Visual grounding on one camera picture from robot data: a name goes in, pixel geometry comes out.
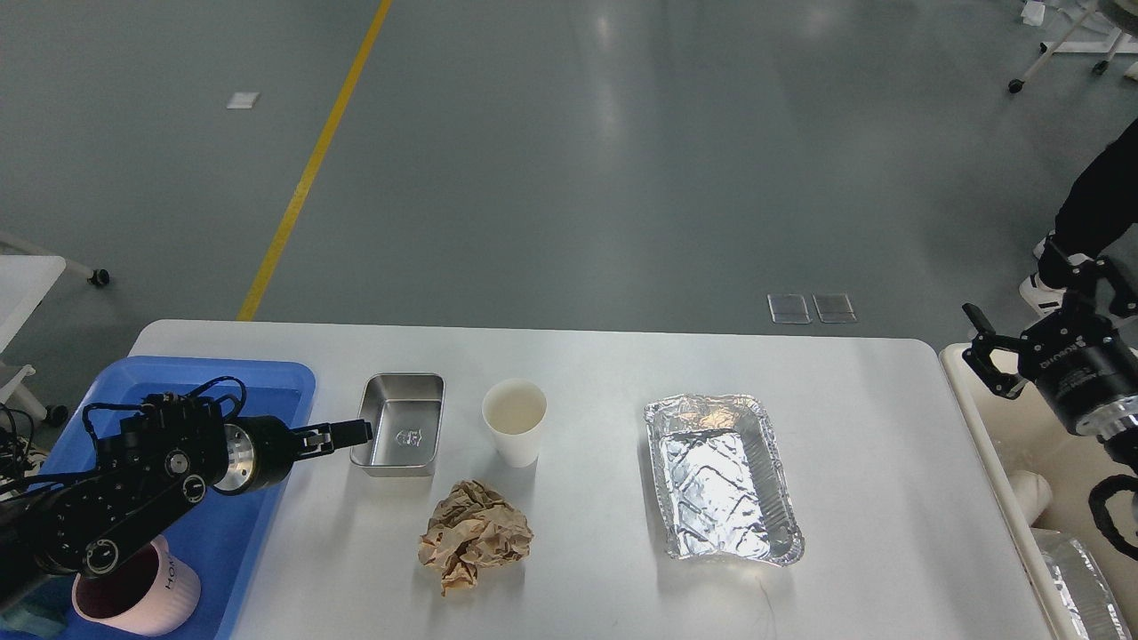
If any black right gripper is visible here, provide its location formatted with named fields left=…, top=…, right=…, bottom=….
left=962, top=243, right=1137, bottom=438

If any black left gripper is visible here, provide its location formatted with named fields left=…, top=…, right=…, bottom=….
left=212, top=416, right=373, bottom=495

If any stainless steel rectangular container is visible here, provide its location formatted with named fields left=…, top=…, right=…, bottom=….
left=351, top=372, right=445, bottom=478

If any pink ribbed mug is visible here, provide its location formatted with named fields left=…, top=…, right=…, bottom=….
left=71, top=535, right=203, bottom=637

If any aluminium foil tray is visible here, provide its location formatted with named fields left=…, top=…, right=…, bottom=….
left=643, top=394, right=805, bottom=567

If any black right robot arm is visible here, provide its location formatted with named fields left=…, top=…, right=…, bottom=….
left=962, top=256, right=1137, bottom=559

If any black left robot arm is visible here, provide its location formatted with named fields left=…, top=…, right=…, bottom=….
left=1, top=378, right=374, bottom=609

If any beige plastic bin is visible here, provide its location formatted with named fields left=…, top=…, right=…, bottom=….
left=940, top=343, right=1137, bottom=639

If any person in black trousers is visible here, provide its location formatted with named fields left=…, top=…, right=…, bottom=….
left=1019, top=121, right=1137, bottom=317

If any blue plastic tray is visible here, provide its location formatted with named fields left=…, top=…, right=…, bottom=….
left=3, top=356, right=316, bottom=639

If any crumpled brown paper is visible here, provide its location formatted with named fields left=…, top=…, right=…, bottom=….
left=417, top=479, right=535, bottom=596

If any white object in bin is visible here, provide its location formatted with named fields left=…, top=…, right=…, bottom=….
left=1007, top=470, right=1054, bottom=525

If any right clear floor plate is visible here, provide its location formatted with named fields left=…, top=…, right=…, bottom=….
left=813, top=294, right=858, bottom=325

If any clear floor plate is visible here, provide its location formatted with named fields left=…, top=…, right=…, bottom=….
left=813, top=294, right=858, bottom=325
left=767, top=294, right=813, bottom=325

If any white paper cup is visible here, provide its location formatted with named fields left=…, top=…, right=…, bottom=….
left=481, top=378, right=549, bottom=468

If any left clear floor plate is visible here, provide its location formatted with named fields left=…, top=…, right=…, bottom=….
left=767, top=294, right=813, bottom=325

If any white wheeled cart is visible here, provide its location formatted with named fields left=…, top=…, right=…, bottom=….
left=1008, top=0, right=1138, bottom=95

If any foil tray in bin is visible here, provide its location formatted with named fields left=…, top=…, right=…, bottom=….
left=1031, top=528, right=1131, bottom=639

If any teal yellow cup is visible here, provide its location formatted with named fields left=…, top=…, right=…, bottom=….
left=1, top=580, right=72, bottom=639

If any white side table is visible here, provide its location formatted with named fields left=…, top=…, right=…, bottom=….
left=1, top=232, right=112, bottom=428

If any white floor sticker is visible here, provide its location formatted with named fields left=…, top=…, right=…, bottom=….
left=225, top=91, right=259, bottom=110

